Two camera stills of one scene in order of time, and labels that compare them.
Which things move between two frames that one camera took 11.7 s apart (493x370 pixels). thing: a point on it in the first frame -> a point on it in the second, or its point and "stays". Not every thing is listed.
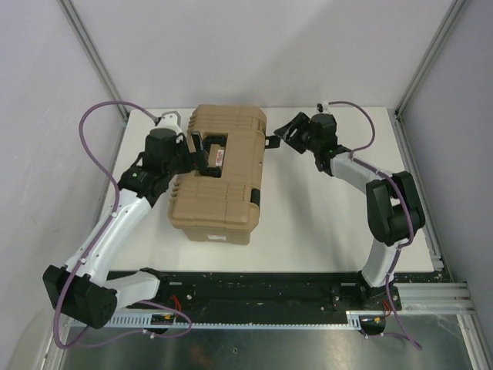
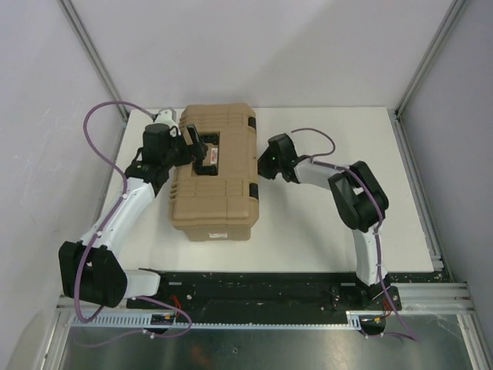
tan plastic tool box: (223, 210) stays
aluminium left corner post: (93, 54) stays
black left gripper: (193, 160) stays
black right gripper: (300, 122) -> (263, 167)
